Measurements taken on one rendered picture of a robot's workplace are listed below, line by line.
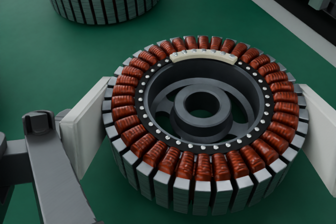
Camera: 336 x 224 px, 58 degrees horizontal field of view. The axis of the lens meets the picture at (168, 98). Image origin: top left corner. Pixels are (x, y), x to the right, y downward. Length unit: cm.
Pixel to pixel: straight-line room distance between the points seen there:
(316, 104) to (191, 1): 19
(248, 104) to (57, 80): 14
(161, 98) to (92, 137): 6
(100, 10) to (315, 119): 19
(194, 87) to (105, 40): 12
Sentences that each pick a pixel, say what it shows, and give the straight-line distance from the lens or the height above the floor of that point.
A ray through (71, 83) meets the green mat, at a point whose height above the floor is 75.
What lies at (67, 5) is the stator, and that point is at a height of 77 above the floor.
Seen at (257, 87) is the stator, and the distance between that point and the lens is 18.
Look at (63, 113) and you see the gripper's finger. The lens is 16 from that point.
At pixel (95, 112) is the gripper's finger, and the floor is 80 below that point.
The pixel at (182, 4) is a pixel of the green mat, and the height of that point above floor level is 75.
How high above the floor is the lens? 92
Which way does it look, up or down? 50 degrees down
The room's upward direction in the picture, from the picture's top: 2 degrees counter-clockwise
